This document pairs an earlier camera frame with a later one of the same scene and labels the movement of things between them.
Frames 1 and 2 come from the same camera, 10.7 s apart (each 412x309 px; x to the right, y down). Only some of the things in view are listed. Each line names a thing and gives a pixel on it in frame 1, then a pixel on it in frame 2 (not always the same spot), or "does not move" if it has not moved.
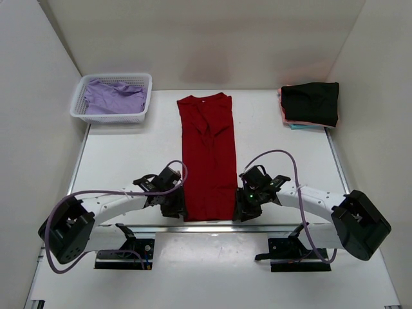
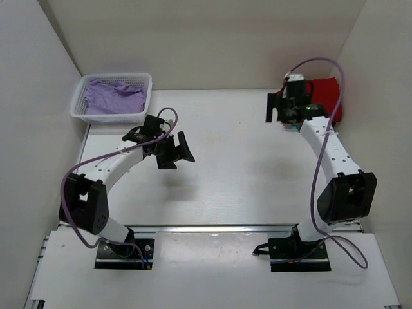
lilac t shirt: (105, 98) does not move
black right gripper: (243, 212) → (277, 100)
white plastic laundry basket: (112, 98) does not move
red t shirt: (208, 156) → (326, 92)
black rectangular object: (214, 228) does not move
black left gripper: (179, 206) → (182, 150)
